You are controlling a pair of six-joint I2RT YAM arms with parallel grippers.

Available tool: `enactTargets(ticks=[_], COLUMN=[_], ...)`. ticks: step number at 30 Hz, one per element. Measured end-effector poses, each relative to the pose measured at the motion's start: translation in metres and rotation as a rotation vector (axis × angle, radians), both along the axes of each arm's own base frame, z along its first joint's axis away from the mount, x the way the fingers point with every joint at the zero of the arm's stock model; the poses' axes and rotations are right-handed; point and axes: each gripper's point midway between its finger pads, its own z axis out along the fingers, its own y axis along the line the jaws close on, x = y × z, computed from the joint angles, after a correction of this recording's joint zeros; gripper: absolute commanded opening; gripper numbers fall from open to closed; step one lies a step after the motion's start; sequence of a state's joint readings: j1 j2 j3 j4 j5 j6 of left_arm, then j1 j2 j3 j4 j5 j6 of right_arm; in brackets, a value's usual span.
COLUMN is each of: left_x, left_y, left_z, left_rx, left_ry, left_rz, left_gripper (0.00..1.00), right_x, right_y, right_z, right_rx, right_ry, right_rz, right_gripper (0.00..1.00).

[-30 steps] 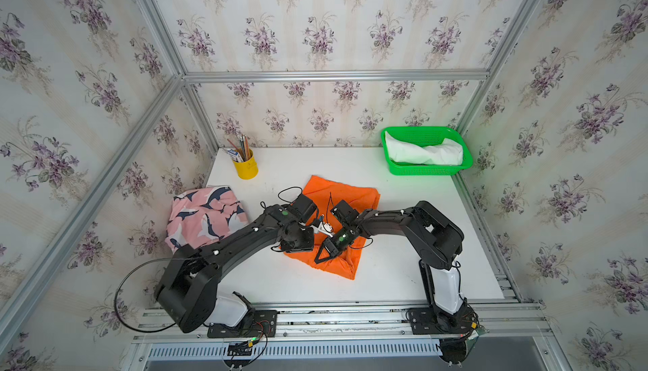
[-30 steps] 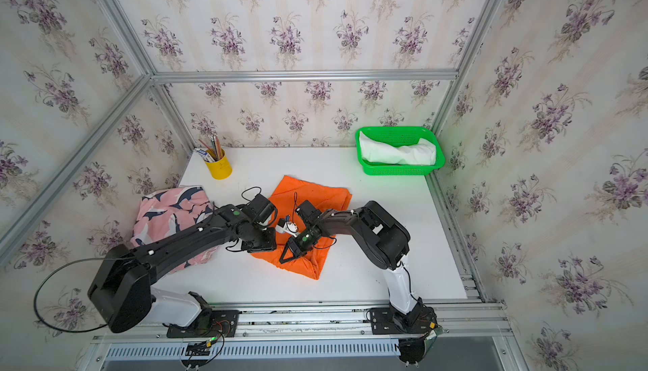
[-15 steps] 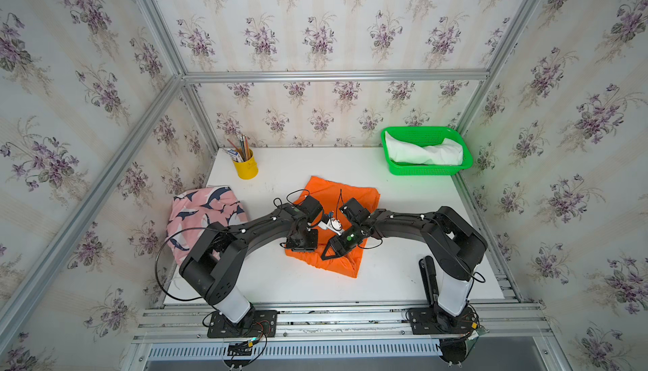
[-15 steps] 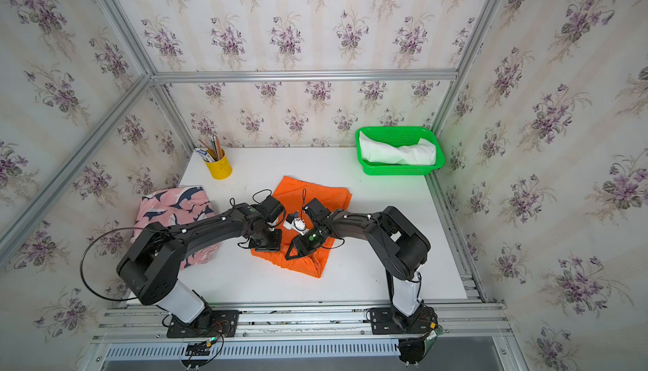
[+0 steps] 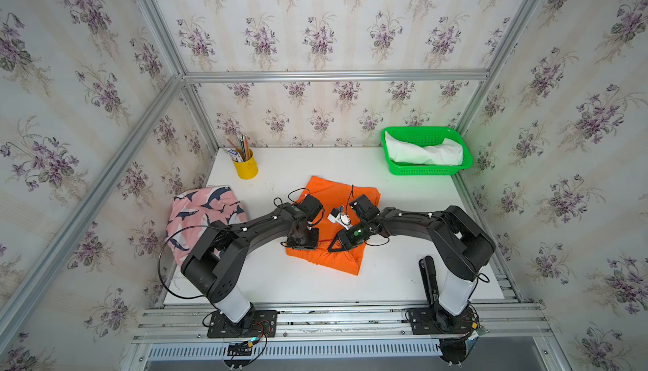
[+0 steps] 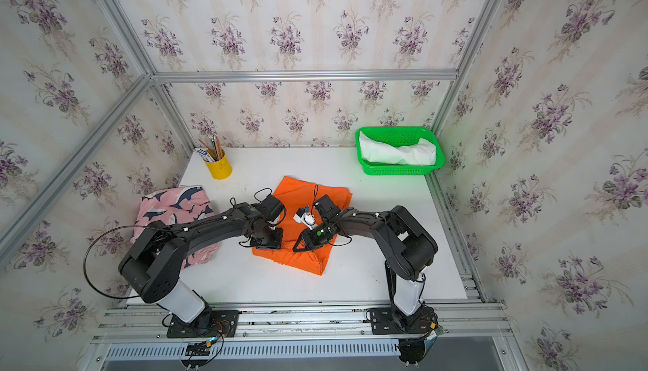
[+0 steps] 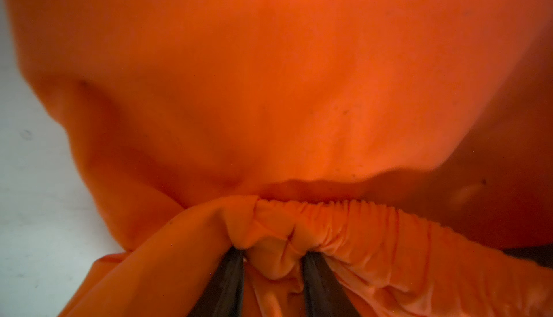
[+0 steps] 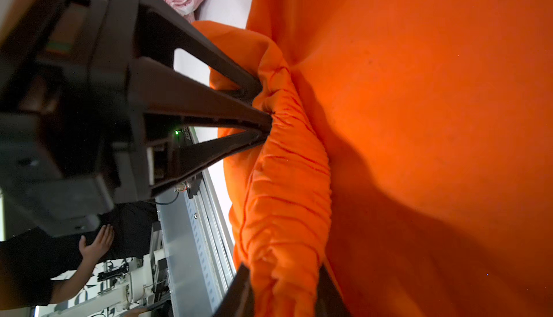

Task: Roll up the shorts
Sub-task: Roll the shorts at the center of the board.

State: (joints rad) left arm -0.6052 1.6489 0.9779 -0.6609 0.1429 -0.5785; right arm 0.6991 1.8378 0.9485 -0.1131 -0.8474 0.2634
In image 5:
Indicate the yellow pencil cup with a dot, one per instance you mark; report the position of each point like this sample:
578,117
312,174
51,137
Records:
246,169

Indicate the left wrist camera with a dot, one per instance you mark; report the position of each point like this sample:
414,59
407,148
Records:
312,208

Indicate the green plastic basket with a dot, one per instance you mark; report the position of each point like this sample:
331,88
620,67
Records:
425,136

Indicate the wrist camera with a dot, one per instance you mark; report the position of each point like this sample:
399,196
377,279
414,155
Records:
338,216
312,208

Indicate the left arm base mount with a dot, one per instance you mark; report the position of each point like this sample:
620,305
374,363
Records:
255,323

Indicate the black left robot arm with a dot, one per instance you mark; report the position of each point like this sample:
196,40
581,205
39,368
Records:
214,264

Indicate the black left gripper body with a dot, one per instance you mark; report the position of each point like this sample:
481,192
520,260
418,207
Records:
308,240

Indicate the pink shark print garment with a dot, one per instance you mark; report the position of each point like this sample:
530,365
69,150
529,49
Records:
192,210

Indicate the colored pencils bundle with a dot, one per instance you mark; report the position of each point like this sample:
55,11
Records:
240,150

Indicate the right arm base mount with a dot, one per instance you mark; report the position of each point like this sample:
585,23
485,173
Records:
434,319

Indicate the white shorts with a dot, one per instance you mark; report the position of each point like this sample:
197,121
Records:
449,152

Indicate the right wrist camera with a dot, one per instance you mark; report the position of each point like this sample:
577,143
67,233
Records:
338,216

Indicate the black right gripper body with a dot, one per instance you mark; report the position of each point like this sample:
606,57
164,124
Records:
355,233

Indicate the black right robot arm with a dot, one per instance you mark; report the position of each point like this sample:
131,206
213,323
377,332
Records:
463,246

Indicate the orange cloth garment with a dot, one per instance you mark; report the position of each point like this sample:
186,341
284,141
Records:
332,195

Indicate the aluminium rail frame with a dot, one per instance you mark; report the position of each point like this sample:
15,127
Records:
193,332

